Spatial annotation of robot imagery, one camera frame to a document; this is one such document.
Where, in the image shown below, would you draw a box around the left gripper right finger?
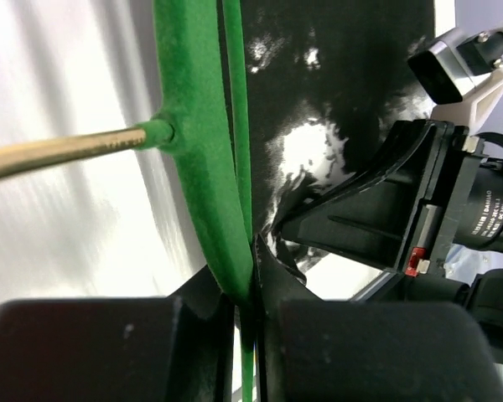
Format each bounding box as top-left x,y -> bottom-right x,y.
253,234 -> 318,401

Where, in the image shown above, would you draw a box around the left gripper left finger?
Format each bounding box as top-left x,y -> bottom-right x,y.
167,266 -> 235,401

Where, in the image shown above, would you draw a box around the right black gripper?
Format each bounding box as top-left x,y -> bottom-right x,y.
279,120 -> 482,276

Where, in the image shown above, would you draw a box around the black white tie-dye trousers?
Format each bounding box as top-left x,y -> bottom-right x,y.
217,1 -> 436,280

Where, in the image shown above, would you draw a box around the green plastic hanger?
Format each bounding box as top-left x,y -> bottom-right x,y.
0,0 -> 257,402

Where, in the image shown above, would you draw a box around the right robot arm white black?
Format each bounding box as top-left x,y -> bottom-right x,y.
279,120 -> 503,364

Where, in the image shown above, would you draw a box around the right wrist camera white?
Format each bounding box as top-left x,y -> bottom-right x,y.
407,26 -> 503,135

